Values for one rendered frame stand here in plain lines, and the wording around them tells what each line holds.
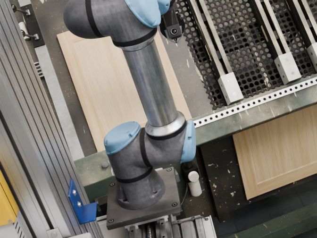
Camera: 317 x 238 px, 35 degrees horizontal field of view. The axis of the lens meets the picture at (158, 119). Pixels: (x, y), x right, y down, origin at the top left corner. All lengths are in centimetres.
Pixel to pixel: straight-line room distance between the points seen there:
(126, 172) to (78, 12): 49
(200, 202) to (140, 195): 120
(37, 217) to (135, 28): 48
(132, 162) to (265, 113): 96
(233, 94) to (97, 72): 61
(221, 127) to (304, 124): 61
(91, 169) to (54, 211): 103
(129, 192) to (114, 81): 86
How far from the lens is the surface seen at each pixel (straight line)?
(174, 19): 174
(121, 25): 119
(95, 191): 217
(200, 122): 219
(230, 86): 222
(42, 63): 228
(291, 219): 267
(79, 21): 122
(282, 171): 274
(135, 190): 148
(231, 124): 221
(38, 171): 109
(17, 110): 103
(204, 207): 268
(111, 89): 224
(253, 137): 257
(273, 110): 227
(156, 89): 129
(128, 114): 221
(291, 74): 230
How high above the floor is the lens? 190
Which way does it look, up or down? 26 degrees down
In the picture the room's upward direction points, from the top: 17 degrees counter-clockwise
